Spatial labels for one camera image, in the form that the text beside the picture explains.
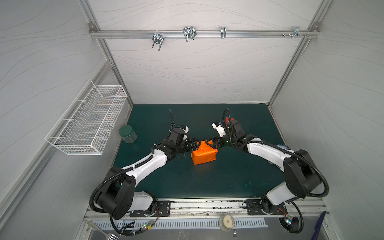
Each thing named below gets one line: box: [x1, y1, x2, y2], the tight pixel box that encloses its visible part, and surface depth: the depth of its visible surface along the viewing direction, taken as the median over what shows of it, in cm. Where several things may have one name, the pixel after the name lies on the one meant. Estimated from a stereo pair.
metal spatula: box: [87, 221, 121, 240], surface depth 67 cm
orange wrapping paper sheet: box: [191, 140, 218, 165], surface depth 82 cm
